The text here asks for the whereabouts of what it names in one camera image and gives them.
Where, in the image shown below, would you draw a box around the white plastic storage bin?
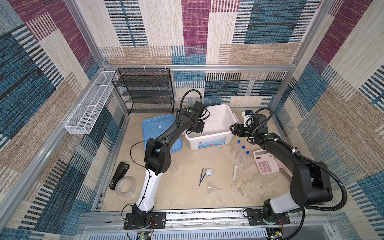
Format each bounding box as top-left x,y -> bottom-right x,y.
186,105 -> 239,151

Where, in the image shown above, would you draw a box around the clear test tube rack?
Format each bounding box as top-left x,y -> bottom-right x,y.
231,144 -> 255,171

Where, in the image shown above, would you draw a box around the white ceramic pestle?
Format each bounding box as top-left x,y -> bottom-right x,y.
233,164 -> 239,182

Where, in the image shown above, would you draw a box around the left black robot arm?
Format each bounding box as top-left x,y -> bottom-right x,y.
132,89 -> 208,228

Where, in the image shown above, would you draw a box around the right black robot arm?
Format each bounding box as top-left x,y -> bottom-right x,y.
230,110 -> 348,224

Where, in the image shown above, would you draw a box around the pink calculator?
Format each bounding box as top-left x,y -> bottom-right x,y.
253,149 -> 280,175

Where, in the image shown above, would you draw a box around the blue plastic bin lid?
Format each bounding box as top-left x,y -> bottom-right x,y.
142,114 -> 176,145

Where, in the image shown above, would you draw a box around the small white mortar bowl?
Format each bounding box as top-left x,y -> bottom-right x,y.
205,169 -> 214,177

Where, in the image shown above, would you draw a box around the blue plastic tweezers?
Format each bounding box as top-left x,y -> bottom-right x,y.
199,168 -> 206,185

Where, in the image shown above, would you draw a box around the black stapler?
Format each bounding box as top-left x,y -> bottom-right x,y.
109,162 -> 130,190

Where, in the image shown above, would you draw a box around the clear tape roll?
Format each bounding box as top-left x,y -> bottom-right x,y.
115,177 -> 137,198

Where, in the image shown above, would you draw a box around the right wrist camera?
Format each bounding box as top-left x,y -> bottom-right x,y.
242,110 -> 253,127

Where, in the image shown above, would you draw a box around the black wire shelf rack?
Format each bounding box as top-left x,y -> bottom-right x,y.
112,68 -> 175,114

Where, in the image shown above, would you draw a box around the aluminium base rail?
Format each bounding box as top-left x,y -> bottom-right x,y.
75,208 -> 342,240

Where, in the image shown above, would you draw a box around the white wire mesh basket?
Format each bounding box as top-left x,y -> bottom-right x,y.
65,71 -> 115,135

